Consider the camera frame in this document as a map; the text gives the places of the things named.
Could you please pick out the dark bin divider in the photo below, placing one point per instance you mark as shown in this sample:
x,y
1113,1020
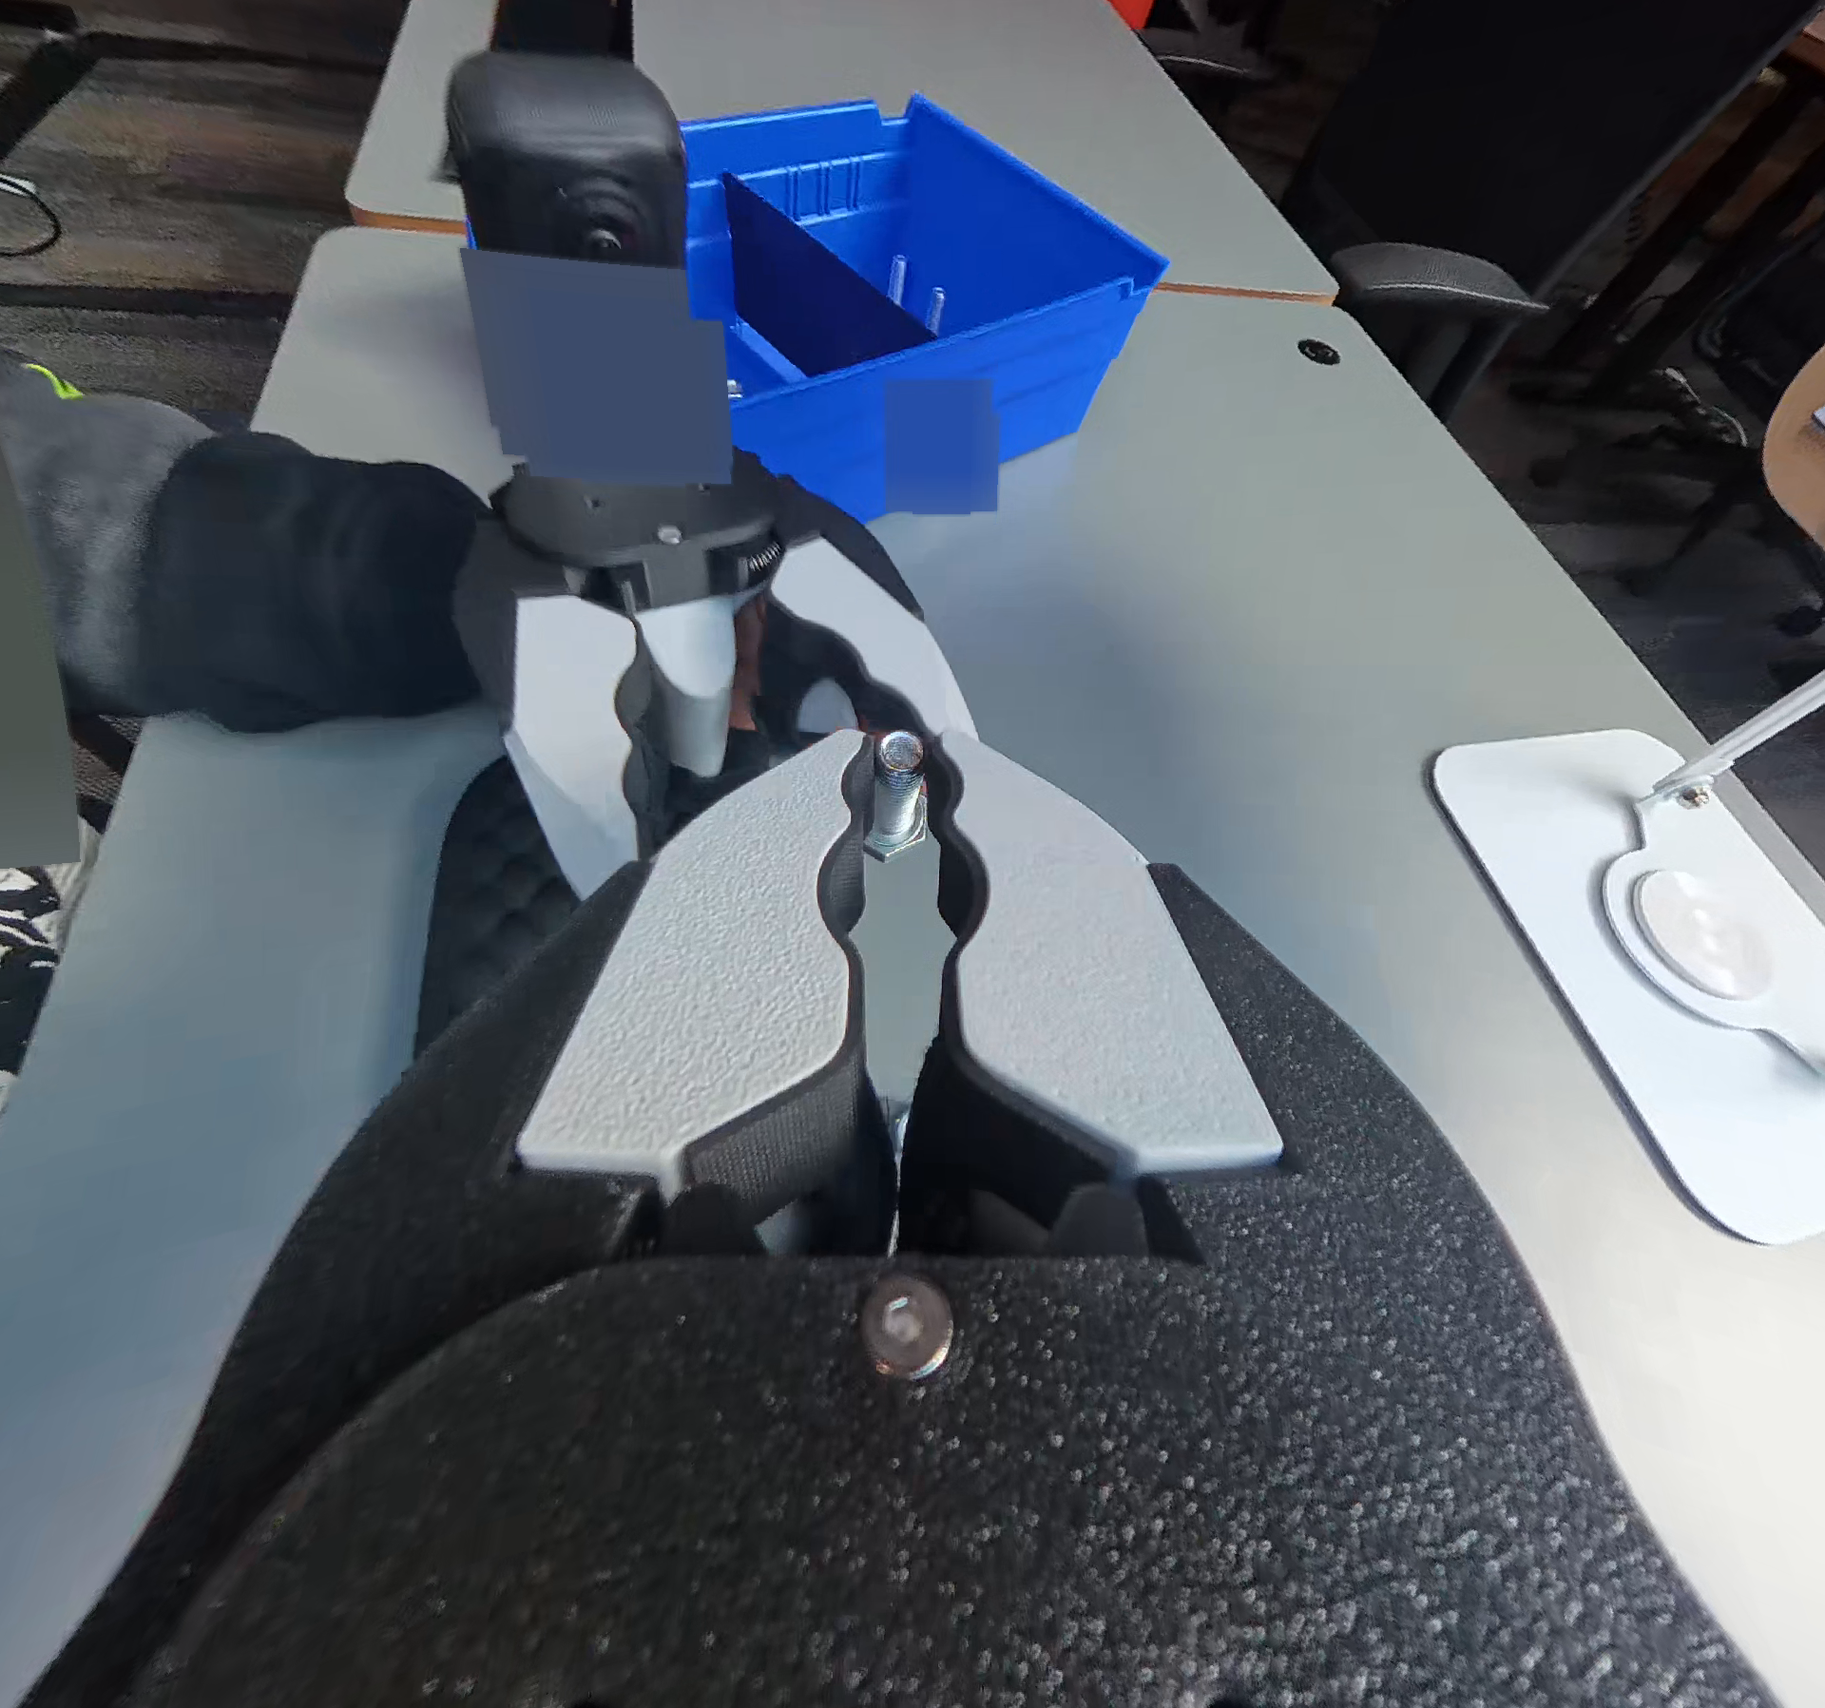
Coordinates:
x,y
812,296

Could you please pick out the black honeycomb wrist pad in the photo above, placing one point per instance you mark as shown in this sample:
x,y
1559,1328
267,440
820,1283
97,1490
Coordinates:
x,y
498,880

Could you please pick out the white document stand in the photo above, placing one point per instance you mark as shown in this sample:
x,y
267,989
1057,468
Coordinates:
x,y
1539,908

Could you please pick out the person's left hand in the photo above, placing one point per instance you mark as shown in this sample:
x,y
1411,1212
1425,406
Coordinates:
x,y
386,596

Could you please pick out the black office chair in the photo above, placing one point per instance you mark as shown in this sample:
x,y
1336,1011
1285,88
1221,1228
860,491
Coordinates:
x,y
1539,53

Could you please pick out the person's left forearm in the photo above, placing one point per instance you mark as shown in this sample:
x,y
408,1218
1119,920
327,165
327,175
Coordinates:
x,y
157,552

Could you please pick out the blue divided parts bin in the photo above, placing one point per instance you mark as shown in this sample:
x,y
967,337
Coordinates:
x,y
998,268

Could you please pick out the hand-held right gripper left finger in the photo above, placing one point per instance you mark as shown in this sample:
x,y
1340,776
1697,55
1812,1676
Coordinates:
x,y
714,995

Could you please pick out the black white patterned pants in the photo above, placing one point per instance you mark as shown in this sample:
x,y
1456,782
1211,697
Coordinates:
x,y
28,938

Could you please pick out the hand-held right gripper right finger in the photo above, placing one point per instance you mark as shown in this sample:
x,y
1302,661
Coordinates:
x,y
1099,1009

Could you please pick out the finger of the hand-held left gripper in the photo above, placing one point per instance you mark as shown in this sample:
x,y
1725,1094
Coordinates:
x,y
564,708
891,645

